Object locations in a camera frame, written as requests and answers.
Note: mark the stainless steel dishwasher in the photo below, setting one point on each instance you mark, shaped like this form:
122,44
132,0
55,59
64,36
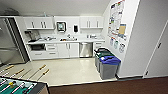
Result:
86,49

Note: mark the white drawer unit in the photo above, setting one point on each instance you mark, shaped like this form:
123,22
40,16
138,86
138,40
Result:
51,50
98,45

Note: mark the white two-door sink cabinet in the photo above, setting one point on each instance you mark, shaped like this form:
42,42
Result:
68,50

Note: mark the grey bin green lid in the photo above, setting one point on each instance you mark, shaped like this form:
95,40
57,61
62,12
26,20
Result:
101,53

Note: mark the chrome sink faucet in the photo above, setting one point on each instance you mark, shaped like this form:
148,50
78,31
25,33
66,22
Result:
69,36

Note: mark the blue bin sign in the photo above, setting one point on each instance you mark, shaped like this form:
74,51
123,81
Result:
112,41

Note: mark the grey paper towel dispenser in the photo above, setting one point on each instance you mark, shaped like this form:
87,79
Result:
61,26

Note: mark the green bin sign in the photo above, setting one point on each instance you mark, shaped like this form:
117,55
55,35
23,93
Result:
116,44

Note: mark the grey bin blue lid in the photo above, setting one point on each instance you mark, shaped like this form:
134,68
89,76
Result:
110,68

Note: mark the white black bin sign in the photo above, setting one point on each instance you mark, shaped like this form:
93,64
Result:
122,47

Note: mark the wide white drawer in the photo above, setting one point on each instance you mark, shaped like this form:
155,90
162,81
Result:
38,55

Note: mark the built-in black microwave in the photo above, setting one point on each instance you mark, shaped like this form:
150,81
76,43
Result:
37,47

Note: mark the black coffee machine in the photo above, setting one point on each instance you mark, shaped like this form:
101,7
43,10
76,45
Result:
34,36

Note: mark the stainless steel refrigerator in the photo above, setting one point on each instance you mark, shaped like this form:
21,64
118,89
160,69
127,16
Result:
11,40

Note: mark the white door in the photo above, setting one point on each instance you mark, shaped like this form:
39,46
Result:
158,60

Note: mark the green foosball table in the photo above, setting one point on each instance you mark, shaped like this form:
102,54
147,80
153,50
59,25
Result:
16,87

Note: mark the large wall poster board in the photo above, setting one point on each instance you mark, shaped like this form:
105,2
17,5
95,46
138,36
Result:
116,16

